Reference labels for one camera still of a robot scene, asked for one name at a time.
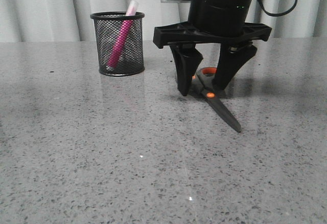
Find grey curtain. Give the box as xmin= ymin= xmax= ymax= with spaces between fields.
xmin=1 ymin=0 xmax=326 ymax=42

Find pink highlighter pen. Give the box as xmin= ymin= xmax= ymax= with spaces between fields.
xmin=107 ymin=0 xmax=138 ymax=71

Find grey orange scissors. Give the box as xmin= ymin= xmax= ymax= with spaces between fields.
xmin=191 ymin=67 xmax=241 ymax=132

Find black mesh pen holder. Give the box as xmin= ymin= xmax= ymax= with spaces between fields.
xmin=90 ymin=11 xmax=145 ymax=76

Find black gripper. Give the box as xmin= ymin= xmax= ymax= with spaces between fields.
xmin=153 ymin=0 xmax=272 ymax=96

